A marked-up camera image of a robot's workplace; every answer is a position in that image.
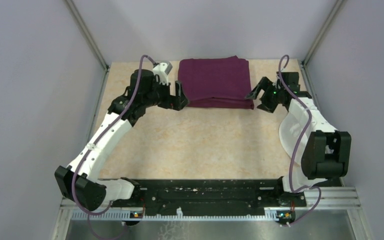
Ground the maroon wrap cloth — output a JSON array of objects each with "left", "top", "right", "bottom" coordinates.
[{"left": 177, "top": 55, "right": 255, "bottom": 110}]

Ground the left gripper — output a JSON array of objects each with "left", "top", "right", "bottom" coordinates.
[{"left": 143, "top": 76, "right": 190, "bottom": 111}]

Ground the white crumpled cloth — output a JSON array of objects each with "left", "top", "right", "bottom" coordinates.
[{"left": 279, "top": 97, "right": 314, "bottom": 157}]

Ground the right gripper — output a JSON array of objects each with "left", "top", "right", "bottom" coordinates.
[{"left": 244, "top": 77, "right": 285, "bottom": 114}]

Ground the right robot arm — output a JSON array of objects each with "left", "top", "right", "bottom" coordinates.
[{"left": 246, "top": 72, "right": 352, "bottom": 206}]

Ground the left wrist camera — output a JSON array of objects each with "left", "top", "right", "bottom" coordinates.
[{"left": 152, "top": 61, "right": 173, "bottom": 86}]

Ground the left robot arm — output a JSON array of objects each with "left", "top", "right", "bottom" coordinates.
[{"left": 54, "top": 69, "right": 189, "bottom": 216}]

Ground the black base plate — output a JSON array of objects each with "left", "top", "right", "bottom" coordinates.
[{"left": 111, "top": 179, "right": 307, "bottom": 217}]

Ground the grey cable duct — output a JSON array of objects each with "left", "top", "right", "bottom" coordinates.
[{"left": 71, "top": 208, "right": 279, "bottom": 222}]

